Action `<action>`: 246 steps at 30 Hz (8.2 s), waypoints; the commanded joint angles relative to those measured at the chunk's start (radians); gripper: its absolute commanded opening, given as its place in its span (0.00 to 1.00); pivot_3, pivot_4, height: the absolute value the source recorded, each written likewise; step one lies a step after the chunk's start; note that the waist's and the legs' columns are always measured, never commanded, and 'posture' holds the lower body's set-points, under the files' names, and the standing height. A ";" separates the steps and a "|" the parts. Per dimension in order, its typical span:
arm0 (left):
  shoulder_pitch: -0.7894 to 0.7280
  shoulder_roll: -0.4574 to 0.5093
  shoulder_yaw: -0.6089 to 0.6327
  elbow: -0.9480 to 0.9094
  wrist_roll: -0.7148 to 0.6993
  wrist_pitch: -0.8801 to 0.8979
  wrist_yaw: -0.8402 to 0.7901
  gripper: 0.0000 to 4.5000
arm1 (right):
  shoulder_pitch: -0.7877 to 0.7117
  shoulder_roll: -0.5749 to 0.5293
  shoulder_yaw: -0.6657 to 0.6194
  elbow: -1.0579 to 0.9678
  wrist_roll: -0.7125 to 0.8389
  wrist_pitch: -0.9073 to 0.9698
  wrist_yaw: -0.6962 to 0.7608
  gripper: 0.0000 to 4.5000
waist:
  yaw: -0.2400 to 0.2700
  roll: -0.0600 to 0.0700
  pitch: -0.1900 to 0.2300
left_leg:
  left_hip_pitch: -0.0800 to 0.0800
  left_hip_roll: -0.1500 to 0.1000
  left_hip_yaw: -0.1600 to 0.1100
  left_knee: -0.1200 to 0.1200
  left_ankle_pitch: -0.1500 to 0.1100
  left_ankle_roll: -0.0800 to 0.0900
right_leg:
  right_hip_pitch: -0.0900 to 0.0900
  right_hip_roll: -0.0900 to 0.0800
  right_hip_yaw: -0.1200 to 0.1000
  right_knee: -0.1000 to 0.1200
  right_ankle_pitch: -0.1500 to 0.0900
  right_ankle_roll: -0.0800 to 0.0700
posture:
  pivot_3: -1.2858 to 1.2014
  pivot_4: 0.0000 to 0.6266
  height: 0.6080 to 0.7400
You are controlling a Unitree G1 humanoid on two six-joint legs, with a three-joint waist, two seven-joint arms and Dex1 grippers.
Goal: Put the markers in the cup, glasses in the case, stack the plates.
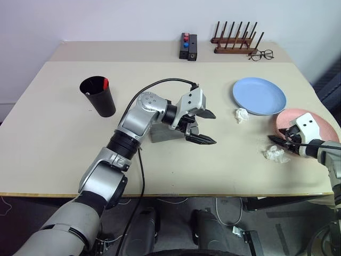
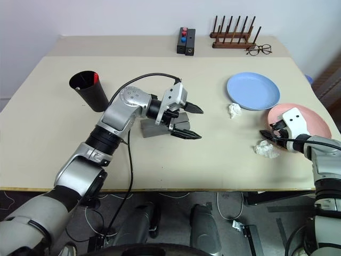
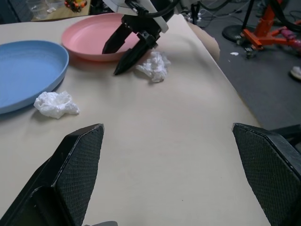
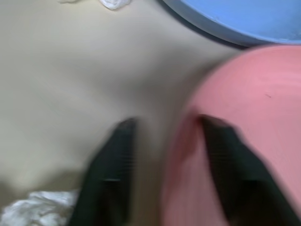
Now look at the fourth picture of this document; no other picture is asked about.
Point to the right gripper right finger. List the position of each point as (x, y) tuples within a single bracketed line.
[(240, 179)]

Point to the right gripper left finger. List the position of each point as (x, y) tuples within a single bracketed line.
[(105, 179)]

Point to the pink plastic plate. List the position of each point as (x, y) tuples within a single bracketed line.
[(258, 82)]

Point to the crumpled white tissue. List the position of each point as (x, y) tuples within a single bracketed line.
[(115, 3), (35, 209)]

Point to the blue plastic plate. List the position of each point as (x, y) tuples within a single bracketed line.
[(235, 16)]

